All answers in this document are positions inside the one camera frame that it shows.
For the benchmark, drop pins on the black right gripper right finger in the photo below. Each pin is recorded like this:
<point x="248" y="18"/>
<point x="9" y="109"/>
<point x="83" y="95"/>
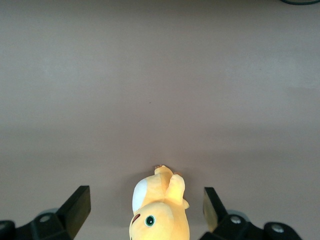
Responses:
<point x="230" y="228"/>

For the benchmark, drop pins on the yellow plush toy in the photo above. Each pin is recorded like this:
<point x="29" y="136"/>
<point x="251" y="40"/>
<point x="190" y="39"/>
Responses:
<point x="160" y="220"/>

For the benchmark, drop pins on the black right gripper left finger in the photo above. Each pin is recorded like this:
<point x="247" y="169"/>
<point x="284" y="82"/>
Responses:
<point x="62" y="225"/>

